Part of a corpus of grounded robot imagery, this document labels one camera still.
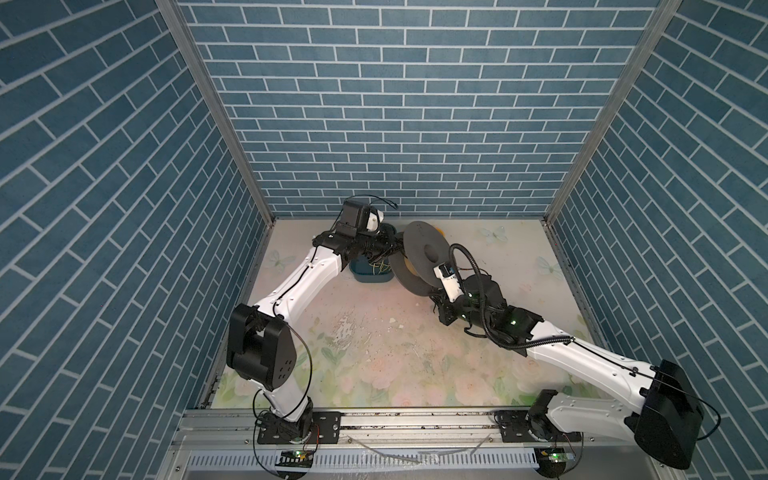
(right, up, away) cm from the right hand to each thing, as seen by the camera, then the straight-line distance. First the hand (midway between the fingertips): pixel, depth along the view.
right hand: (427, 291), depth 78 cm
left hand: (-5, +13, +2) cm, 14 cm away
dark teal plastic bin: (-19, +3, +22) cm, 29 cm away
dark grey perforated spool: (0, +12, -1) cm, 12 cm away
